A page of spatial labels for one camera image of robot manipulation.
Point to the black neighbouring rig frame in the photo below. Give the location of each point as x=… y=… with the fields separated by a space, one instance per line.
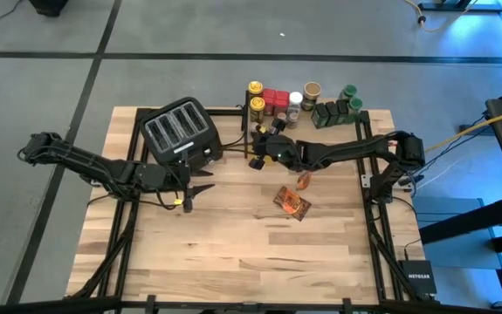
x=473 y=220

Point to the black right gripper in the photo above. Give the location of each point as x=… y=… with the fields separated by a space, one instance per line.
x=281 y=152

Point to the black floor stand base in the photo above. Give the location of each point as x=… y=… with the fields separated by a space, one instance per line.
x=460 y=5

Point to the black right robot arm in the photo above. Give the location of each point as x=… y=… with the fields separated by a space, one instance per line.
x=355 y=150

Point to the green black pepper tin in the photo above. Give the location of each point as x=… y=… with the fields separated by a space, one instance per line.
x=332 y=112
x=320 y=115
x=342 y=111

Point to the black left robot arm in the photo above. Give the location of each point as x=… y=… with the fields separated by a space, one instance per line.
x=84 y=163

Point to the black metal table frame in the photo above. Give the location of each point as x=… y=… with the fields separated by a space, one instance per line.
x=198 y=307

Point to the yellow-lid chili crunch jar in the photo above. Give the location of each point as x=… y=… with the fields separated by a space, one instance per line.
x=257 y=105
x=255 y=87

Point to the black power strip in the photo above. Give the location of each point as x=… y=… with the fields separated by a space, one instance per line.
x=473 y=129

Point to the grey metal frame bracket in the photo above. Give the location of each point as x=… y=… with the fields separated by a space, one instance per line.
x=366 y=180

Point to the green-lid oregano glass jar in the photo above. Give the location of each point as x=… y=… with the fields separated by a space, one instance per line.
x=348 y=91
x=355 y=105

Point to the wooden shelf board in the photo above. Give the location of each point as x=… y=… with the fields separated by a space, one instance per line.
x=325 y=133

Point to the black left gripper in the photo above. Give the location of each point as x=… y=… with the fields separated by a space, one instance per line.
x=178 y=179

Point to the white-lid bagel seasoning jar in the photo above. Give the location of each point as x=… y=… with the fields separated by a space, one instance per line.
x=295 y=102

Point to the black box on floor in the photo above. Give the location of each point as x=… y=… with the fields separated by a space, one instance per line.
x=50 y=6

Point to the black toaster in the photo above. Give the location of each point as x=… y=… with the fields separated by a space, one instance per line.
x=180 y=131

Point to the tan-lid white-label jar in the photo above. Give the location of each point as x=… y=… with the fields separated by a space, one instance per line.
x=311 y=92

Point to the black Netgear router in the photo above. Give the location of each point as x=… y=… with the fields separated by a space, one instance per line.
x=417 y=279

